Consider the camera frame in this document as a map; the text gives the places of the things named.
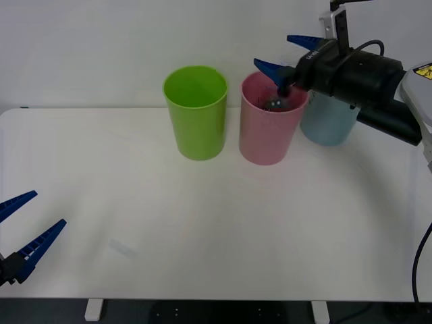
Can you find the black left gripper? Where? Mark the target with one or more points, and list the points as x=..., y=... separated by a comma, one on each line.
x=6, y=270

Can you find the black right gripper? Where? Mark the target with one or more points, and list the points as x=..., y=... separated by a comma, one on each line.
x=320, y=71

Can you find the dark drink plastic bottle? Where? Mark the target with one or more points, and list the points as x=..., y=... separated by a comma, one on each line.
x=275, y=105

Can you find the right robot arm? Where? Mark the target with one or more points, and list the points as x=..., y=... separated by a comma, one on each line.
x=371, y=74

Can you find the pale blue plastic waste bin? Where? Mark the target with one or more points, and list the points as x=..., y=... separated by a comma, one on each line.
x=327, y=125

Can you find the pink plastic waste bin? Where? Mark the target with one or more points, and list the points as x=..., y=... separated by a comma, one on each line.
x=266, y=138

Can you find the white table leg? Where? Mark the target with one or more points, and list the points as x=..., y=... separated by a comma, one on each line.
x=93, y=310
x=320, y=312

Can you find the green plastic waste bin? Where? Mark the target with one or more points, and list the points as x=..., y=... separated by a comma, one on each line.
x=199, y=128

